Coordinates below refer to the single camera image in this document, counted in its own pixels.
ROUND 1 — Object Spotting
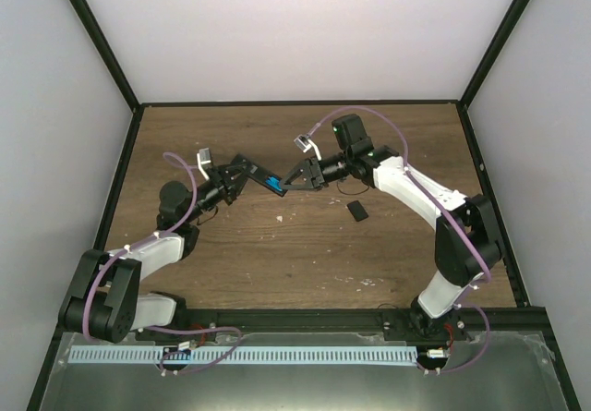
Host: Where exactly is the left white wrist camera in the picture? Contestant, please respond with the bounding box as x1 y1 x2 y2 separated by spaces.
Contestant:
197 148 213 180

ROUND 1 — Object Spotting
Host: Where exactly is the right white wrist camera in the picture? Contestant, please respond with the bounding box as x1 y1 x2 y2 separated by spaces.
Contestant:
294 134 322 161

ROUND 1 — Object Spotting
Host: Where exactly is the black aluminium frame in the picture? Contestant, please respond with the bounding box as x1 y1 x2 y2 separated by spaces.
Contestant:
26 0 582 410

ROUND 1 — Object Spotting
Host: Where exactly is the black remote control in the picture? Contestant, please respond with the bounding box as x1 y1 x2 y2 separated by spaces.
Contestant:
231 154 287 197

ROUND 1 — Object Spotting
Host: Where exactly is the black battery cover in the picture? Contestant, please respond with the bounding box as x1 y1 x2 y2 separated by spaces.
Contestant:
347 200 368 222

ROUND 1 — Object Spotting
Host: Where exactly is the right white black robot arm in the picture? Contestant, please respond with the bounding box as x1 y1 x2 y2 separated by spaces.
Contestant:
279 106 505 340

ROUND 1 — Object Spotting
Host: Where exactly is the light blue slotted cable duct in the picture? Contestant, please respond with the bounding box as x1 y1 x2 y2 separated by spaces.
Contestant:
67 345 417 366

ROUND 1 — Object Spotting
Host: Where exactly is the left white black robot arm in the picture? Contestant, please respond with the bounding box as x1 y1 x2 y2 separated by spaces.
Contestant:
58 163 248 344

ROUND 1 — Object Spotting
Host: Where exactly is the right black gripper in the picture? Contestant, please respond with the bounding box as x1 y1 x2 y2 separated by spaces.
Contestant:
280 151 352 192

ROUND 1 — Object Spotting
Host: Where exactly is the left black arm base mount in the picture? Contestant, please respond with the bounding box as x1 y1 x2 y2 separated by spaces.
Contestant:
135 309 217 343

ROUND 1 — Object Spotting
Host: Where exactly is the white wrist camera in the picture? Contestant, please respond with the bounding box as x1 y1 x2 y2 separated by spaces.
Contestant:
294 134 322 161
197 148 213 180

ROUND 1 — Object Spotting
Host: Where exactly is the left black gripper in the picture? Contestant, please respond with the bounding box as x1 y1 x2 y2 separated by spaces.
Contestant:
185 162 253 224

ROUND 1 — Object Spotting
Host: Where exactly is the metal sheet front panel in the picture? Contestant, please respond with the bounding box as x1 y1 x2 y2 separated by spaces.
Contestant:
41 332 567 410

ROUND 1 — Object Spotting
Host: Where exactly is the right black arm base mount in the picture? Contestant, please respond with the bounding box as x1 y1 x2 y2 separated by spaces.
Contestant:
380 308 466 343

